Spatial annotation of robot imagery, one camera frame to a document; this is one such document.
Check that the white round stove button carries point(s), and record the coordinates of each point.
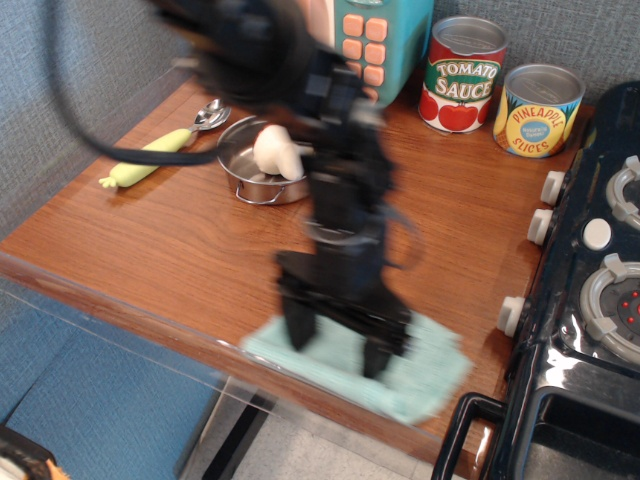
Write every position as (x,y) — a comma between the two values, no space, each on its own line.
(597,234)

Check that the orange object at corner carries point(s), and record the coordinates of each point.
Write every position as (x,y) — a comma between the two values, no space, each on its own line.
(54,472)

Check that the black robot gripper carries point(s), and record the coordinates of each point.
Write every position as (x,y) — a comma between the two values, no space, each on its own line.
(343,282)

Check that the small steel pot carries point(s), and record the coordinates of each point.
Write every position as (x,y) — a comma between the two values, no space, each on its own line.
(246,181)

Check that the white toy mushroom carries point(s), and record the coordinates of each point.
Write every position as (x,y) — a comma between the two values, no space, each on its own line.
(276,154)

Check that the black toy stove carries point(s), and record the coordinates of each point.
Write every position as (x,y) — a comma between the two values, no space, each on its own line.
(573,377)

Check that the tomato sauce can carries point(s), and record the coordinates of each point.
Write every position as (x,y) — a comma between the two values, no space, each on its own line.
(464,62)

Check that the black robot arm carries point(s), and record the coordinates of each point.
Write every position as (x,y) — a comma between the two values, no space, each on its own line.
(260,56)

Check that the pineapple slices can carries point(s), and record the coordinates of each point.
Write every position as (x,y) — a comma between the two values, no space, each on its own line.
(538,106)

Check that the white stove knob top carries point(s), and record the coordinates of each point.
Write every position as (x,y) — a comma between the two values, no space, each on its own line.
(552,186)

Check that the white stove knob middle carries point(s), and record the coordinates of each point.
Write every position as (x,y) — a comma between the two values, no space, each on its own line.
(539,226)

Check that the white stove knob bottom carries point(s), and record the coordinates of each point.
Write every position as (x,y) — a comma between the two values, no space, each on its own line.
(509,315)

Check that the black oven door handle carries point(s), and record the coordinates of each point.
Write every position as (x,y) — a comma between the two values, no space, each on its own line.
(470,407)

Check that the white stove knob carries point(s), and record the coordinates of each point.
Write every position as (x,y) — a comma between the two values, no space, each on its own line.
(509,315)
(539,226)
(552,186)

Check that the teal toy microwave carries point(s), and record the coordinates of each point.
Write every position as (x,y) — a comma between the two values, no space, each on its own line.
(382,41)

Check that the light blue cloth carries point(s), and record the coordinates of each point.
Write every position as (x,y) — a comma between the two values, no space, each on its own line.
(411,389)

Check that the spoon with green handle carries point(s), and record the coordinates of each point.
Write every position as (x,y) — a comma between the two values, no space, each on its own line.
(124,175)

